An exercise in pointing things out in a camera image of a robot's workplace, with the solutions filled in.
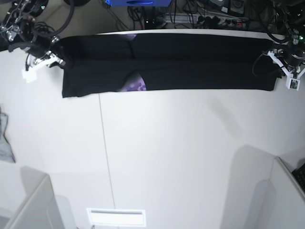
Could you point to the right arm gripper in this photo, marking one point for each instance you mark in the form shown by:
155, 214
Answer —
39, 47

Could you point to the grey cloth at left edge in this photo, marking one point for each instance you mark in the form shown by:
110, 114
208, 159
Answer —
6, 153

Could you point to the blue box at top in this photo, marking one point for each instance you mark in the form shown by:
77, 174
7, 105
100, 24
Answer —
145, 3

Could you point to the white power strip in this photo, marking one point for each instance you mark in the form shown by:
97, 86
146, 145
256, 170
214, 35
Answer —
221, 19

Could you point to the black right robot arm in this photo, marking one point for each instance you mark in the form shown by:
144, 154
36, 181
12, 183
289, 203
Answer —
21, 30

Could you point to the black keyboard at right edge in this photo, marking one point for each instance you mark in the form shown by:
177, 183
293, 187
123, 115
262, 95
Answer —
299, 175

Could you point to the white table cable slot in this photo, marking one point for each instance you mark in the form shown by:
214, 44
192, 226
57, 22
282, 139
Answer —
117, 217

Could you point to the black T-shirt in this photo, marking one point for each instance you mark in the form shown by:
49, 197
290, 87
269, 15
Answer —
166, 61

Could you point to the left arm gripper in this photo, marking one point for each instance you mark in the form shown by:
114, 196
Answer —
292, 56

